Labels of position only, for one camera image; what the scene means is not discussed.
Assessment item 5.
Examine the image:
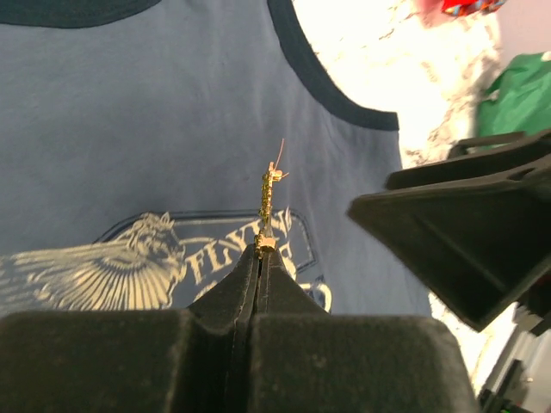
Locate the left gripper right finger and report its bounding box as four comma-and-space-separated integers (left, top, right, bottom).
247, 253, 479, 412

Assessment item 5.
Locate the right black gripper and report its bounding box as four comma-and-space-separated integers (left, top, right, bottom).
348, 131, 550, 412

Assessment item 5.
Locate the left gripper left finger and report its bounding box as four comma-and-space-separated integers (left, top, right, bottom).
1, 247, 260, 412

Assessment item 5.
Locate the gold brooch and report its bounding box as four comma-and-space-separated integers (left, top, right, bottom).
254, 139, 288, 260

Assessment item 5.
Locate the blue printed tank top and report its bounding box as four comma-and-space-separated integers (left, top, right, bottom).
1, 1, 430, 316

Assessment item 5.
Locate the green plate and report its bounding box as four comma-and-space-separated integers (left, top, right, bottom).
475, 52, 551, 137

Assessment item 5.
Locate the red candy bag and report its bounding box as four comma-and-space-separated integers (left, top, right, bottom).
441, 0, 506, 17

